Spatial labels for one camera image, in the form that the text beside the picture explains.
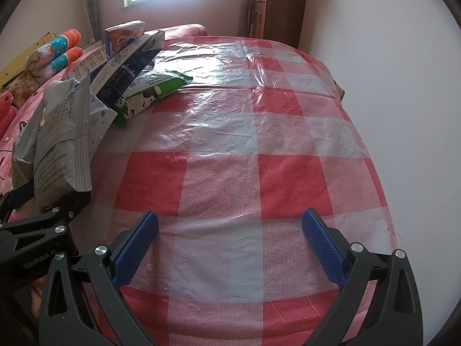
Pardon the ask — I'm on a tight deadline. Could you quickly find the yellow floral pillow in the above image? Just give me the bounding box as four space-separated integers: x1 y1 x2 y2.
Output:
3 74 41 110

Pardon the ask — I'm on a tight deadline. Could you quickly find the orange teal rolled quilt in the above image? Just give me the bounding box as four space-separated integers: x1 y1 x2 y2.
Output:
27 29 83 84

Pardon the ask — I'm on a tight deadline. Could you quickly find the pink printed bed blanket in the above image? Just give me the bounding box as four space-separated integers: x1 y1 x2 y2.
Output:
0 23 209 332

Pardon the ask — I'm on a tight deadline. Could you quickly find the yellow cardboard sheet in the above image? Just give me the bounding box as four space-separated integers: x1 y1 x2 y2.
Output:
0 32 54 88

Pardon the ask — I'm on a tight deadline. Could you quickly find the grey patterned curtain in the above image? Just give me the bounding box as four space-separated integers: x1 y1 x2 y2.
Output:
238 0 255 38
82 0 103 41

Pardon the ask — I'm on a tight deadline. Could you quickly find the green white wipes packet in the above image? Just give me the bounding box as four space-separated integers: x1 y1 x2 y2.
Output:
115 70 194 127

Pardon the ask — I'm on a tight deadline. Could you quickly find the red white checkered tablecloth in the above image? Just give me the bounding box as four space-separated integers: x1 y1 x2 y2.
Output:
86 36 397 346

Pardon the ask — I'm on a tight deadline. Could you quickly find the pink folded blanket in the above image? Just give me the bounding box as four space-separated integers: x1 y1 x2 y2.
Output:
0 92 18 136

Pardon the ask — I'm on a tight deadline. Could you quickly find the tissue box with baby picture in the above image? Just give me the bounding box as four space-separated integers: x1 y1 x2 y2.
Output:
104 20 146 59

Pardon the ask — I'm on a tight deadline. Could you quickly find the grey printed snack bag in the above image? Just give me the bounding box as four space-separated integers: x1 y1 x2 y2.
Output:
11 75 93 208

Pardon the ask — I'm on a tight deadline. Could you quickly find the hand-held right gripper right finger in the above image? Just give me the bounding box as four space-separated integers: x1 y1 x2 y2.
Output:
302 208 424 346

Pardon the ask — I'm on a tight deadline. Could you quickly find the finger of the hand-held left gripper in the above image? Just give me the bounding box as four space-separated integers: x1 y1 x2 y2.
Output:
38 190 92 226
0 185 37 222

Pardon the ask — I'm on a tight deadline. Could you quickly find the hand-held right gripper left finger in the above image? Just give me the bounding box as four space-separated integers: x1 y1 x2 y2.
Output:
38 211 159 346

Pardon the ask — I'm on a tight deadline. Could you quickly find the brown wooden cabinet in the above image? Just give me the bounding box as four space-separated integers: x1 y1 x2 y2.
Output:
250 0 309 49

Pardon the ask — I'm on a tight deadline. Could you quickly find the dark blue white milk carton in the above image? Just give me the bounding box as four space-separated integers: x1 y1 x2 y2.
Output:
89 31 166 115

